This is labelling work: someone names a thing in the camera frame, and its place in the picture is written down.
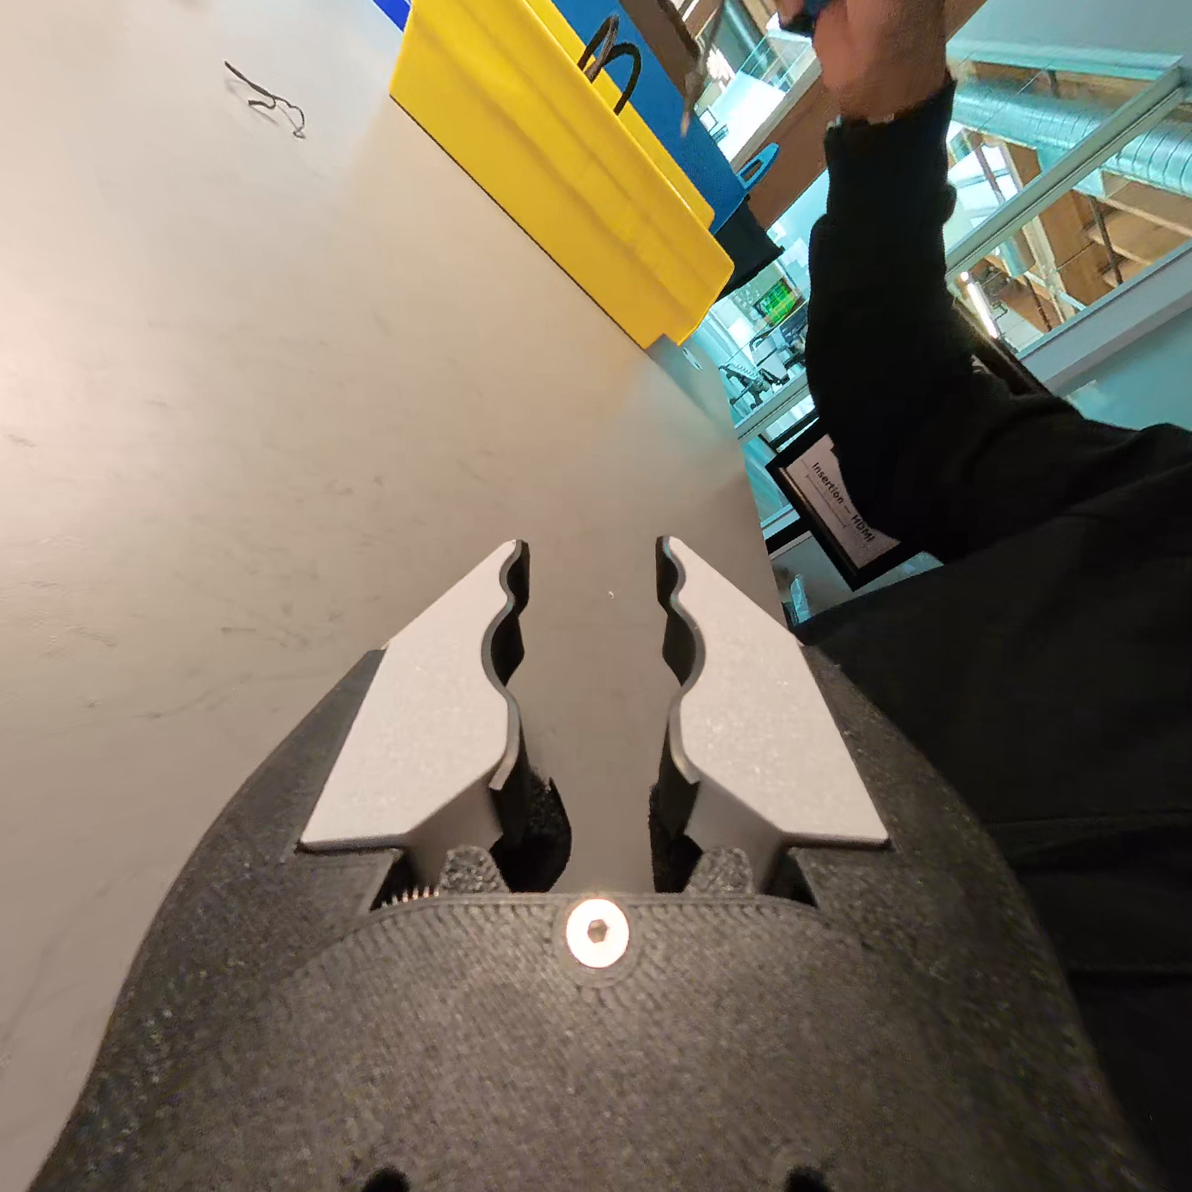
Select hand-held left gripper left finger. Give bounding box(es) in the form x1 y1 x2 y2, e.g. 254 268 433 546
296 540 535 886

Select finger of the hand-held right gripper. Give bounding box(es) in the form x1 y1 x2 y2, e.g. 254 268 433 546
680 0 738 134
621 0 708 90

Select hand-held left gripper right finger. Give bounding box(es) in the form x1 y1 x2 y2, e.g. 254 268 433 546
653 535 893 892

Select braided hdmi cable green plugs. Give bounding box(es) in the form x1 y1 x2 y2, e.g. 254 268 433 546
575 11 645 117

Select yellow plastic bin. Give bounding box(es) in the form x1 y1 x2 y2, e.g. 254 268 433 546
389 0 738 352

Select person's right forearm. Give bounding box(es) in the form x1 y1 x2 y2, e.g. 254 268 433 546
802 74 1073 562

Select person's right hand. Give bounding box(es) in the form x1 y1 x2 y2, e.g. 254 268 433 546
812 0 954 126

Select large blue box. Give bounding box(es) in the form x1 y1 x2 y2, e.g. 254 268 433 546
543 0 744 235

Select black framed paper sign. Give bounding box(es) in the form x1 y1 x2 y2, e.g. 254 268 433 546
763 420 903 595

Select black twist tie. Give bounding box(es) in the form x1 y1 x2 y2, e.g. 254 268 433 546
222 56 308 140

